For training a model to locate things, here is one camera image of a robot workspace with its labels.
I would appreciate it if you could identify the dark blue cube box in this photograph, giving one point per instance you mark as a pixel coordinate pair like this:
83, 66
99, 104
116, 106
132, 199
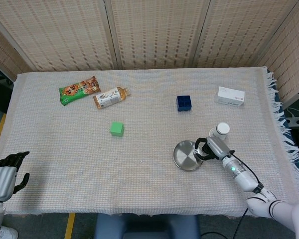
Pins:
184, 103

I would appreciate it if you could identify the white shoe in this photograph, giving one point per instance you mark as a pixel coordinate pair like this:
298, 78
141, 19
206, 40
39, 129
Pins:
8, 233

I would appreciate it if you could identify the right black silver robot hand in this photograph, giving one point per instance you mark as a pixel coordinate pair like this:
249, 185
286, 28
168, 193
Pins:
218, 148

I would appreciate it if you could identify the white metal bracket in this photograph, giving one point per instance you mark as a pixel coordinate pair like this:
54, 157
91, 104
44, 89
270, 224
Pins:
295, 121

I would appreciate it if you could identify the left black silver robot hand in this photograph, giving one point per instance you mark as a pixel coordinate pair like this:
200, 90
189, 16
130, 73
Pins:
1, 180

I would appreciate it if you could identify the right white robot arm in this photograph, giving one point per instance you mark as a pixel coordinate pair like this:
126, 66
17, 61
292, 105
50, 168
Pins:
241, 176

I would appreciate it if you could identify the green orange snack bag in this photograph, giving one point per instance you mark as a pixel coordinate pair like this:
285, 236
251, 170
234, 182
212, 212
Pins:
77, 90

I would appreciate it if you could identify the green cube block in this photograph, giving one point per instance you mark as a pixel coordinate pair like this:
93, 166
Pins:
117, 129

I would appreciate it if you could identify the white paper cup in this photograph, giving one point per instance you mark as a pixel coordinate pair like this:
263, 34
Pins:
223, 129

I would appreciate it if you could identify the woven fringed tablecloth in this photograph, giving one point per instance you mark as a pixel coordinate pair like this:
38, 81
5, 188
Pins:
114, 179

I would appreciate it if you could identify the tea bottle with label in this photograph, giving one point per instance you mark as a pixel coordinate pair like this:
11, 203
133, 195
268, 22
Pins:
110, 97

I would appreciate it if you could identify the blue chair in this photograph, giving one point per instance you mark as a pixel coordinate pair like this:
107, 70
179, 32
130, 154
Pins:
144, 226

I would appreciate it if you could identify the round stainless steel plate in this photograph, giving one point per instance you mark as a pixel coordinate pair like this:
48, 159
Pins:
184, 156

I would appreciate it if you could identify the bamboo folding screen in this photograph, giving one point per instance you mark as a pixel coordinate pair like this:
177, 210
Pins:
149, 32

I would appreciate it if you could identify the white carton box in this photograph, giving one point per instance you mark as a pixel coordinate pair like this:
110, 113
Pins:
229, 97

